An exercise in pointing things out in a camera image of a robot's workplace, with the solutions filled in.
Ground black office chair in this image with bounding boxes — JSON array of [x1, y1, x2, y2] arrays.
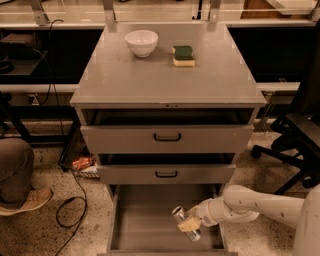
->
[[251, 21, 320, 195]]

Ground open grey bottom drawer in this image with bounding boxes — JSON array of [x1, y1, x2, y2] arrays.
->
[[98, 184, 238, 256]]

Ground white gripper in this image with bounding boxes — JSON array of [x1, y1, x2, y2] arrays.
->
[[178, 198, 224, 232]]

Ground grey metal drawer cabinet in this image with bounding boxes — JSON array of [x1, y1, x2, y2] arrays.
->
[[69, 22, 267, 256]]

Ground orange snack packet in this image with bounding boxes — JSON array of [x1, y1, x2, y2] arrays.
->
[[72, 157, 95, 171]]

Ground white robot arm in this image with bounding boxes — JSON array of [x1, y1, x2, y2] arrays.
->
[[172, 184, 320, 256]]

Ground top drawer with black handle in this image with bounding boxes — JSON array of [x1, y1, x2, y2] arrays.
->
[[81, 125, 253, 154]]

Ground middle drawer with black handle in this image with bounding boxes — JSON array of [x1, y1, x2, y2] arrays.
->
[[98, 164, 236, 185]]

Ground white ceramic bowl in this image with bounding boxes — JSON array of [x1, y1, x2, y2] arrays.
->
[[125, 30, 158, 58]]

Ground person leg khaki trousers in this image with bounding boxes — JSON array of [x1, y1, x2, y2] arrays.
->
[[0, 138, 34, 209]]

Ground green yellow sponge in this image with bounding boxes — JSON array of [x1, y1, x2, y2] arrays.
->
[[172, 45, 195, 67]]

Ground drawer with black handle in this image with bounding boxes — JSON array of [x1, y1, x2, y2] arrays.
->
[[98, 164, 236, 185], [81, 125, 253, 154]]

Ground black cable on floor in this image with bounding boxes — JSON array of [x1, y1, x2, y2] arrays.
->
[[32, 18, 89, 256]]

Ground tan shoe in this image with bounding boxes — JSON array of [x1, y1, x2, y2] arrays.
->
[[0, 188, 52, 216]]

